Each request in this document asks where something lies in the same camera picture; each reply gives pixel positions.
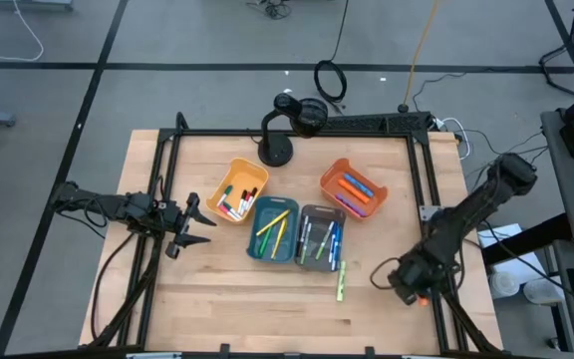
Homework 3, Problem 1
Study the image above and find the clear plastic cup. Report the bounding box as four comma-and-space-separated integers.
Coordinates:
488, 270, 521, 300
522, 277, 562, 306

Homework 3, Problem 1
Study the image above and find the blue highlighter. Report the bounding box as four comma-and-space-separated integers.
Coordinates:
342, 173, 376, 198

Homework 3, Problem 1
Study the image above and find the black aluminium table frame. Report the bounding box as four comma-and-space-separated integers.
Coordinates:
80, 110, 505, 356

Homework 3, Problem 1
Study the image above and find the orange plastic bin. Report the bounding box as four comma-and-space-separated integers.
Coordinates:
319, 158, 389, 221

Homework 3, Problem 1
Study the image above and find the purple highlighter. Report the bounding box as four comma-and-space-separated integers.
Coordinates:
334, 192, 368, 218

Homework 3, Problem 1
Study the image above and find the white floor cable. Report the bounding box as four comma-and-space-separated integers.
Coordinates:
0, 0, 45, 63

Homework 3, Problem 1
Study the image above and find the black scanner on stand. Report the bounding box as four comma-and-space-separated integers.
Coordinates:
256, 92, 330, 169

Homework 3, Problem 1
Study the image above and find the black hanging cord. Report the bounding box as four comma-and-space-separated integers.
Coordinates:
313, 0, 351, 109

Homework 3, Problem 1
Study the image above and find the green white pen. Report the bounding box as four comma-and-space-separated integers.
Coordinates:
315, 220, 336, 261
300, 221, 314, 265

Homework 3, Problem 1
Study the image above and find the yellow highlighter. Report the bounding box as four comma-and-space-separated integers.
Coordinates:
270, 217, 288, 260
255, 209, 292, 237

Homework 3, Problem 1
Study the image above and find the pink white marker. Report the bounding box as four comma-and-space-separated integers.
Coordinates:
218, 201, 242, 222

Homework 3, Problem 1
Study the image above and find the teal plastic bin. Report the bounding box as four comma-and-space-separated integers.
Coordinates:
245, 195, 301, 264

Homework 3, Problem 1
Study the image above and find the green white marker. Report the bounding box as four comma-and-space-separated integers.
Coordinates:
215, 184, 234, 208

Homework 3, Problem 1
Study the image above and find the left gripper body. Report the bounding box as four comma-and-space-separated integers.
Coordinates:
156, 192, 201, 259

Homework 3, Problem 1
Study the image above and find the grey side table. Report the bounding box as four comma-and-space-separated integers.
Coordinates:
539, 108, 574, 245

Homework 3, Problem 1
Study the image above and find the white paper sheet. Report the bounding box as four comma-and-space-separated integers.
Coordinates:
476, 222, 547, 280

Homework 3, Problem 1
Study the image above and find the grey translucent plastic bin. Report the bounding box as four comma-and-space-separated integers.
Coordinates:
294, 203, 347, 274

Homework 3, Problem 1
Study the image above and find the yellow hanging cord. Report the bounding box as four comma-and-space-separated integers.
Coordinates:
397, 0, 441, 114

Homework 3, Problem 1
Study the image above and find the blue white pen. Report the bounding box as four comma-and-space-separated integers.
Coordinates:
327, 222, 339, 270
334, 226, 344, 273

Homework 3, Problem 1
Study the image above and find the white slim pen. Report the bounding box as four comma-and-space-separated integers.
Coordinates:
296, 214, 310, 259

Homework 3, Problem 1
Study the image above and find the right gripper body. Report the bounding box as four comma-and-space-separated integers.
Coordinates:
389, 258, 440, 306

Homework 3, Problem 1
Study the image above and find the yellow plastic bin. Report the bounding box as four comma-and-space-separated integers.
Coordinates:
205, 157, 270, 225

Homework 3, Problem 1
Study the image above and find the black cable bundle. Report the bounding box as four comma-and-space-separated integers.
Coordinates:
245, 0, 293, 21

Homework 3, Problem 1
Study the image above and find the black perforated cable tray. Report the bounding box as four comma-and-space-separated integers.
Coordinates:
319, 111, 432, 135

